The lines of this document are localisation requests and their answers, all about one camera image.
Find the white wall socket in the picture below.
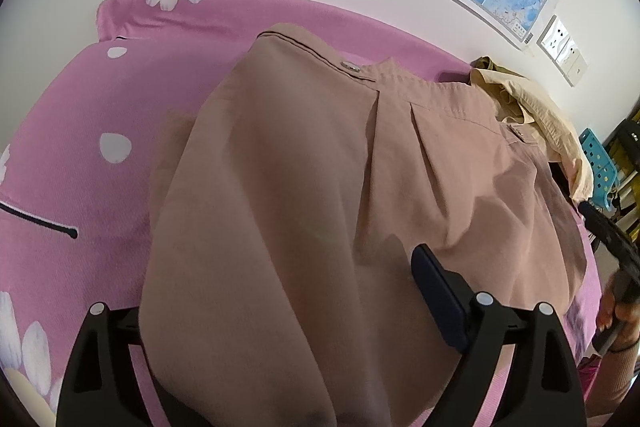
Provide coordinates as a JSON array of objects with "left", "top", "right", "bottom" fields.
[
  {"left": 550, "top": 34, "right": 582, "bottom": 68},
  {"left": 537, "top": 14, "right": 571, "bottom": 52}
]

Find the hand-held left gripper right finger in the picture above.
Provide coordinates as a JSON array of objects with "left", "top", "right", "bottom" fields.
[{"left": 410, "top": 243, "right": 587, "bottom": 427}]

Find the person's right hand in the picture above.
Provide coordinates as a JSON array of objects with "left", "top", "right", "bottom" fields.
[{"left": 597, "top": 271, "right": 626, "bottom": 333}]

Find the pink-beige zip jacket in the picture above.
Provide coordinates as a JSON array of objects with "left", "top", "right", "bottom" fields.
[{"left": 139, "top": 23, "right": 589, "bottom": 427}]

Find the pink floral bed sheet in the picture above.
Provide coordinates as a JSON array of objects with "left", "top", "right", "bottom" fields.
[{"left": 0, "top": 0, "right": 601, "bottom": 427}]

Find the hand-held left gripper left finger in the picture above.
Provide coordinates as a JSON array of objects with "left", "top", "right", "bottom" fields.
[{"left": 56, "top": 302, "right": 168, "bottom": 427}]

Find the white wall switch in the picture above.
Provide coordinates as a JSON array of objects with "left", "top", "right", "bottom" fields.
[{"left": 564, "top": 52, "right": 590, "bottom": 86}]

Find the cream yellow garment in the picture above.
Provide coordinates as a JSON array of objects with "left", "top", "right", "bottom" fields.
[{"left": 469, "top": 55, "right": 595, "bottom": 202}]

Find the person's right forearm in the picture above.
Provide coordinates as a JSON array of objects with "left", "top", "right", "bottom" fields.
[{"left": 582, "top": 327, "right": 640, "bottom": 427}]

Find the blue perforated plastic rack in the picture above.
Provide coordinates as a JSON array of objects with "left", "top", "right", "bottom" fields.
[{"left": 579, "top": 129, "right": 619, "bottom": 210}]

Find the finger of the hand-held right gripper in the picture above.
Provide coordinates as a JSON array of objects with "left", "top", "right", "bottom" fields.
[{"left": 579, "top": 201, "right": 640, "bottom": 270}]

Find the black and yellow shelf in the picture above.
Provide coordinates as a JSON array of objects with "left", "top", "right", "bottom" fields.
[{"left": 602, "top": 109, "right": 640, "bottom": 248}]

